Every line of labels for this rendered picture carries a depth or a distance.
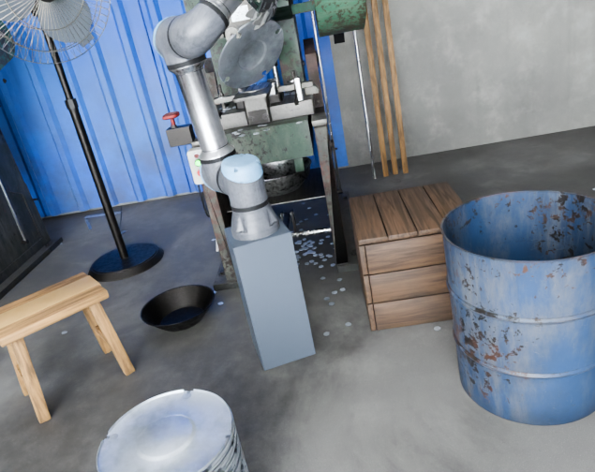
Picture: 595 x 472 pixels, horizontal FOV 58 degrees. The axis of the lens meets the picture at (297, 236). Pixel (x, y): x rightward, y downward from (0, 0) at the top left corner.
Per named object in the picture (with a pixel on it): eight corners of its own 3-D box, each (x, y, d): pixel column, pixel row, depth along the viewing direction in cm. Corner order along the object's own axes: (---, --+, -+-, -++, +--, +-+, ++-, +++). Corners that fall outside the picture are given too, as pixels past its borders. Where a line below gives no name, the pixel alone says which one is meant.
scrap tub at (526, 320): (650, 420, 130) (670, 243, 111) (475, 441, 134) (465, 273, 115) (572, 324, 168) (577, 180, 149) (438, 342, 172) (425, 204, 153)
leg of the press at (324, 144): (364, 269, 226) (331, 47, 190) (336, 273, 227) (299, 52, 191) (349, 196, 310) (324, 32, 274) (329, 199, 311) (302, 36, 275)
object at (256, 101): (275, 127, 204) (267, 92, 199) (239, 133, 205) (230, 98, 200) (278, 114, 227) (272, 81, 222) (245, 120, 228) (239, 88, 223)
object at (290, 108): (315, 113, 217) (312, 98, 214) (207, 133, 221) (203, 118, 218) (314, 100, 244) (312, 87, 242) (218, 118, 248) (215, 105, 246)
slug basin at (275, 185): (315, 194, 229) (311, 172, 225) (237, 207, 232) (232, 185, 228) (314, 170, 260) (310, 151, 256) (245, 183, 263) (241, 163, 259)
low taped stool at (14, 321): (38, 426, 170) (-4, 340, 157) (21, 394, 188) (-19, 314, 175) (138, 371, 188) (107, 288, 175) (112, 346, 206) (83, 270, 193)
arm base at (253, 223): (285, 231, 161) (278, 200, 157) (236, 245, 158) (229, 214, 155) (273, 215, 175) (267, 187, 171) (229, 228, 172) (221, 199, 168)
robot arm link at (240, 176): (242, 211, 155) (230, 167, 150) (220, 202, 166) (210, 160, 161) (275, 198, 161) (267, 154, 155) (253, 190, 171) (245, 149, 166)
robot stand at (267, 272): (316, 354, 178) (290, 231, 160) (264, 371, 175) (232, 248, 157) (300, 327, 194) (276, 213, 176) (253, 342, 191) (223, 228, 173)
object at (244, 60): (238, 100, 211) (237, 99, 212) (292, 50, 209) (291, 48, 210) (206, 62, 184) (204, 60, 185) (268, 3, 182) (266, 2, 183)
